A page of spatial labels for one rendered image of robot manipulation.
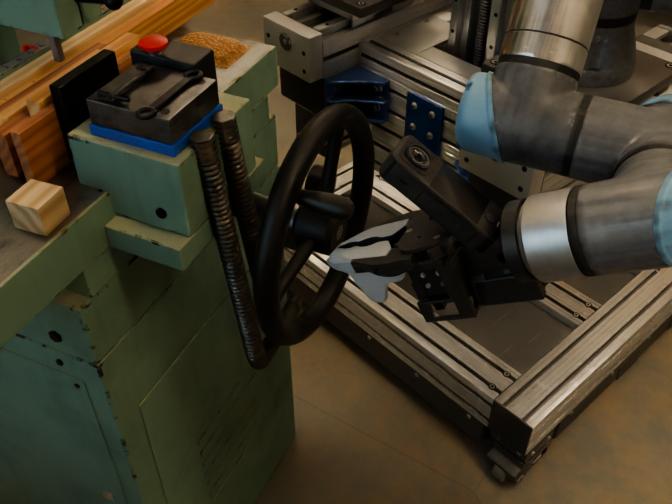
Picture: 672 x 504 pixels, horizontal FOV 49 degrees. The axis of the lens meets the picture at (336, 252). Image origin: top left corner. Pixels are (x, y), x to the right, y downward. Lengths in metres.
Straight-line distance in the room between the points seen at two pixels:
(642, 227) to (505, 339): 1.02
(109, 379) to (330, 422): 0.84
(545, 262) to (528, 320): 1.02
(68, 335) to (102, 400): 0.11
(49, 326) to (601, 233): 0.59
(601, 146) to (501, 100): 0.09
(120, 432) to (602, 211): 0.65
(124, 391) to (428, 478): 0.82
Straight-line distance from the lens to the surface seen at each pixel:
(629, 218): 0.58
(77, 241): 0.78
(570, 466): 1.68
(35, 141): 0.81
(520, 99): 0.67
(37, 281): 0.75
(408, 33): 1.51
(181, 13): 1.13
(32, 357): 0.97
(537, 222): 0.61
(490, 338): 1.58
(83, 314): 0.83
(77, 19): 0.90
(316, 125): 0.77
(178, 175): 0.72
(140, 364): 0.96
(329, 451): 1.63
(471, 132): 0.68
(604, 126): 0.67
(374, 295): 0.72
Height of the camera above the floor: 1.36
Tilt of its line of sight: 41 degrees down
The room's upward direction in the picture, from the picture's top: straight up
